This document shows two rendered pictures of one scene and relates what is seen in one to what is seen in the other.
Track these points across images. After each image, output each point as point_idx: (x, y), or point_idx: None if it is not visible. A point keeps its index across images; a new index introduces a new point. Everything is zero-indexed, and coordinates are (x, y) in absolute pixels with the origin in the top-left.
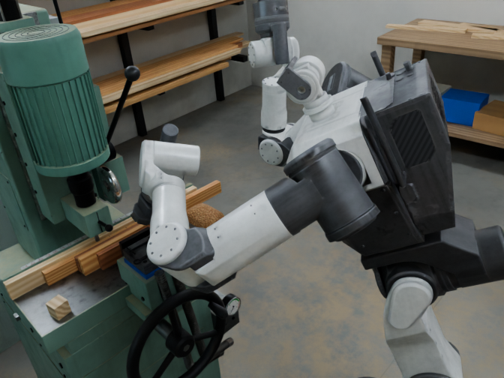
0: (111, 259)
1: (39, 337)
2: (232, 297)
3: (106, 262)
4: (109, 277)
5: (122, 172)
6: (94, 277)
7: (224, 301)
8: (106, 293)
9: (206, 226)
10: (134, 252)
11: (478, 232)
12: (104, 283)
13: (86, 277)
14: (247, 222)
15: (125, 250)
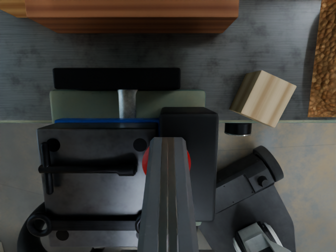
0: (76, 28)
1: None
2: (244, 133)
3: (61, 28)
4: (58, 66)
5: None
6: (33, 39)
7: (233, 128)
8: (31, 110)
9: (325, 100)
10: (59, 173)
11: None
12: (41, 79)
13: (16, 26)
14: None
15: (40, 143)
